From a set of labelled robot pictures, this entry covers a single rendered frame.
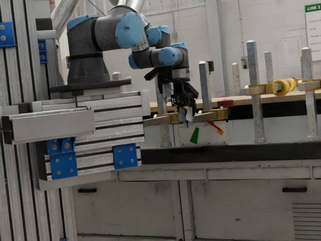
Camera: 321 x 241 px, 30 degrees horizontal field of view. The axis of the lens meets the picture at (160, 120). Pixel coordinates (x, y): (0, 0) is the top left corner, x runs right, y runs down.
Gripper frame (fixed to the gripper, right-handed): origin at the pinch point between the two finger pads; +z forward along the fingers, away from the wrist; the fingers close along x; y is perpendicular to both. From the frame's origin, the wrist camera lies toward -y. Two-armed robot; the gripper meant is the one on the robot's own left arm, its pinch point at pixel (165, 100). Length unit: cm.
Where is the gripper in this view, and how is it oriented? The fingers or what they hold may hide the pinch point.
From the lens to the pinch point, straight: 287.5
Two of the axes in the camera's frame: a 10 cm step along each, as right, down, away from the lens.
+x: 4.9, -0.9, 8.7
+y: 8.7, -0.6, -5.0
